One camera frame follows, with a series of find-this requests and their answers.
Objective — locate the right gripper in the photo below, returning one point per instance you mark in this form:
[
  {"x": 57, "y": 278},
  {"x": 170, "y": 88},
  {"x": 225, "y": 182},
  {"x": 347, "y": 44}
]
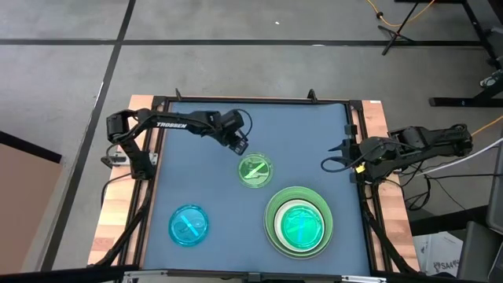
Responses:
[{"x": 355, "y": 157}]

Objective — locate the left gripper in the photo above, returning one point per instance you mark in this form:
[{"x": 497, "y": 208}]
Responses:
[{"x": 230, "y": 123}]

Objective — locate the clear green plastic plate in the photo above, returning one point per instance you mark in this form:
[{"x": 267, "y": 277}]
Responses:
[
  {"x": 302, "y": 227},
  {"x": 255, "y": 170}
]

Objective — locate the opaque green plastic plate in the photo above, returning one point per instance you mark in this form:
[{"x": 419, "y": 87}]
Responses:
[{"x": 298, "y": 193}]

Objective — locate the cream plastic plate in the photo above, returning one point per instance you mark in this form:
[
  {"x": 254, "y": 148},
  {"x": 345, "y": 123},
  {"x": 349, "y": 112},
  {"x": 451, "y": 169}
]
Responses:
[{"x": 277, "y": 226}]

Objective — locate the clear blue plastic plate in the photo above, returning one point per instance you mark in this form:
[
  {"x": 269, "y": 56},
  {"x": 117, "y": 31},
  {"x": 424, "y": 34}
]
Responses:
[{"x": 188, "y": 225}]

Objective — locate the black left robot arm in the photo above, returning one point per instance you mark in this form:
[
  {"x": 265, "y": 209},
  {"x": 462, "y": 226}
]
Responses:
[{"x": 173, "y": 125}]

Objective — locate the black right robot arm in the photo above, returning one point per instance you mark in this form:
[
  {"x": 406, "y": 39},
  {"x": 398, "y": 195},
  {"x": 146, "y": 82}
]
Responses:
[{"x": 432, "y": 141}]

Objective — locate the wooden table board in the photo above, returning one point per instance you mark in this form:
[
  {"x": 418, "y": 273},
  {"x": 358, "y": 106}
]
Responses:
[
  {"x": 114, "y": 204},
  {"x": 393, "y": 204}
]

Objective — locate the blue table mat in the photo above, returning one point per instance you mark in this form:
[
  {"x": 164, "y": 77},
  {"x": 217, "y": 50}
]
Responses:
[{"x": 220, "y": 196}]

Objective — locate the large pale grey-green plate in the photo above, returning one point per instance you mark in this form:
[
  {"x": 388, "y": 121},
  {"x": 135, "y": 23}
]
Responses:
[{"x": 292, "y": 256}]

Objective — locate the black tripod stand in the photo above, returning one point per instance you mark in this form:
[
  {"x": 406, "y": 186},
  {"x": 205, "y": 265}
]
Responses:
[{"x": 397, "y": 35}]

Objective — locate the white printed bag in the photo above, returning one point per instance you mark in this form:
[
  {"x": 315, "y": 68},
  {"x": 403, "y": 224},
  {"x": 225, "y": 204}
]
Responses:
[{"x": 440, "y": 255}]

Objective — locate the person's shoe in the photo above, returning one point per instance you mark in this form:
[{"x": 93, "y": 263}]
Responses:
[{"x": 489, "y": 81}]

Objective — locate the grey chair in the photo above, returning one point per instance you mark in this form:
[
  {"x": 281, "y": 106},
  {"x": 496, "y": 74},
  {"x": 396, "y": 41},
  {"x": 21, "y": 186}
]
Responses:
[{"x": 479, "y": 251}]

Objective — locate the brown cardboard panel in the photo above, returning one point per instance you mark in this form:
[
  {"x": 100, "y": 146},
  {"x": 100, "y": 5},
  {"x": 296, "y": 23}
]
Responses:
[{"x": 23, "y": 196}]

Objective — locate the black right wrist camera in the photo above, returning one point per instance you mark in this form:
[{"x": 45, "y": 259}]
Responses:
[{"x": 375, "y": 147}]

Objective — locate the black table frame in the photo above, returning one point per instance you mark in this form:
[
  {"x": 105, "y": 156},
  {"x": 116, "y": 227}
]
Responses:
[{"x": 259, "y": 100}]

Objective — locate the silver arm base bracket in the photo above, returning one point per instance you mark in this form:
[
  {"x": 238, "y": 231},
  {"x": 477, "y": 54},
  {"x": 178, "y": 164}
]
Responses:
[{"x": 116, "y": 160}]

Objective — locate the black floor stand frame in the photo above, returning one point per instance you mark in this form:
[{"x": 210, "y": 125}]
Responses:
[{"x": 463, "y": 101}]

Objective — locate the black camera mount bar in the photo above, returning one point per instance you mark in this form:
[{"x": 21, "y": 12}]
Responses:
[{"x": 251, "y": 277}]

